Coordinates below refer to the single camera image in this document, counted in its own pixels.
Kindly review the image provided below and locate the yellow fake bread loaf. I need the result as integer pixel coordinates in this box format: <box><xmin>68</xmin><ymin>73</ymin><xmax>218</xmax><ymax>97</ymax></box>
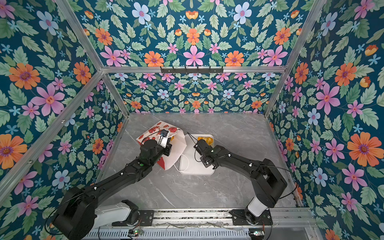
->
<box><xmin>198</xmin><ymin>137</ymin><xmax>214</xmax><ymax>147</ymax></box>

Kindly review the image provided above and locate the red white paper bag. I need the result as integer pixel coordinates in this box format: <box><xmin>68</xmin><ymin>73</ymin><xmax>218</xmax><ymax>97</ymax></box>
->
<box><xmin>136</xmin><ymin>121</ymin><xmax>187</xmax><ymax>171</ymax></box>

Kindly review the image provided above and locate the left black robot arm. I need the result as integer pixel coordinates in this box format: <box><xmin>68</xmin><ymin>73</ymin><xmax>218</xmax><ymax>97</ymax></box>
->
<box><xmin>50</xmin><ymin>130</ymin><xmax>172</xmax><ymax>240</ymax></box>

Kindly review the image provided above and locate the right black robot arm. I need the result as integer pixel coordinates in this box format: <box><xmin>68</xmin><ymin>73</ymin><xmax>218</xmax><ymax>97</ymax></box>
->
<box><xmin>194</xmin><ymin>140</ymin><xmax>288</xmax><ymax>225</ymax></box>

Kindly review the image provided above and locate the white rectangular tray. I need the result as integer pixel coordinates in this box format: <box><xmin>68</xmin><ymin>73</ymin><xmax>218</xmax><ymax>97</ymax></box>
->
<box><xmin>179</xmin><ymin>134</ymin><xmax>215</xmax><ymax>176</ymax></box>

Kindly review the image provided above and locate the aluminium front mounting rail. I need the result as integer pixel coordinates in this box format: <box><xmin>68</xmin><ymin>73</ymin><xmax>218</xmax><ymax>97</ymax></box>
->
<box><xmin>95</xmin><ymin>208</ymin><xmax>317</xmax><ymax>228</ymax></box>

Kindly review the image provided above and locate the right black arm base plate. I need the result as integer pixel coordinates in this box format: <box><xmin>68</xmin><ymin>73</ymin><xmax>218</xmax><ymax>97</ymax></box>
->
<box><xmin>229</xmin><ymin>209</ymin><xmax>273</xmax><ymax>226</ymax></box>

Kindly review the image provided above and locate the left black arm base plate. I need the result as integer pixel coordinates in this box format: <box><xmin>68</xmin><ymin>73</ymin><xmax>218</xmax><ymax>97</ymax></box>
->
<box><xmin>112</xmin><ymin>210</ymin><xmax>155</xmax><ymax>227</ymax></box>

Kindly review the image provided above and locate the black wall hook rail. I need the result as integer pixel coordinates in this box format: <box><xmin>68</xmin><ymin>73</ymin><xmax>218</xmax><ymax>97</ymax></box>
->
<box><xmin>160</xmin><ymin>67</ymin><xmax>224</xmax><ymax>74</ymax></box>

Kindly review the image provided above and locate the white perforated cable duct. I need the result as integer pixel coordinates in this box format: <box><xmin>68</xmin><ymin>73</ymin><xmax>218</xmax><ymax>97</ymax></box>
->
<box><xmin>84</xmin><ymin>229</ymin><xmax>251</xmax><ymax>240</ymax></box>

